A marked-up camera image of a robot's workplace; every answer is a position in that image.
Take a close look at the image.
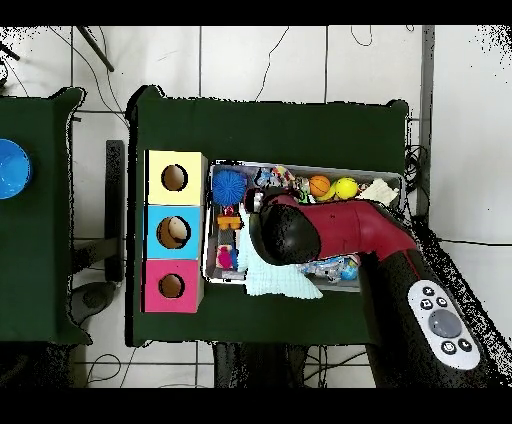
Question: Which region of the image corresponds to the orange toy basketball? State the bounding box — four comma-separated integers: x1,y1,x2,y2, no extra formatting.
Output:
309,174,333,198

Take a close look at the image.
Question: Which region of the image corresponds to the side table with green cloth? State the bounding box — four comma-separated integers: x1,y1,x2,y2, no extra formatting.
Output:
0,86,87,345

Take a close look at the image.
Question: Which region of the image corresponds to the pale yellow cloth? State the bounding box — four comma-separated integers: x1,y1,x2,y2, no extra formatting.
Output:
356,177,401,209

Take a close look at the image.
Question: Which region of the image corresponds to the yellow smiley ball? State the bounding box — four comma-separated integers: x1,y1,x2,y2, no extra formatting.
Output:
334,176,361,201

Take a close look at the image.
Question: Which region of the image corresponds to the blue bowl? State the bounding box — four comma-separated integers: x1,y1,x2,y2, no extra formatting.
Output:
0,138,33,201

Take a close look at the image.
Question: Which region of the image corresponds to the wooden box with three holes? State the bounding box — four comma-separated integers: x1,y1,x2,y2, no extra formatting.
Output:
142,149,209,315

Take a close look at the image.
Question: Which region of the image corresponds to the blue spiky ball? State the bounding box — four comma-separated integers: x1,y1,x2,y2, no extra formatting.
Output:
211,167,249,208

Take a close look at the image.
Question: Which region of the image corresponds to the mint green cloth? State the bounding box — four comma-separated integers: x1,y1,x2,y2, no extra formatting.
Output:
237,227,325,302

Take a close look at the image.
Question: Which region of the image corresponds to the shallow clear mesh bin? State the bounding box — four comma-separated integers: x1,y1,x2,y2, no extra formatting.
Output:
203,161,404,296

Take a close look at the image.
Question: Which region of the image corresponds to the small orange toy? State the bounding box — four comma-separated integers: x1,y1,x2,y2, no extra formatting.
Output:
215,211,245,233

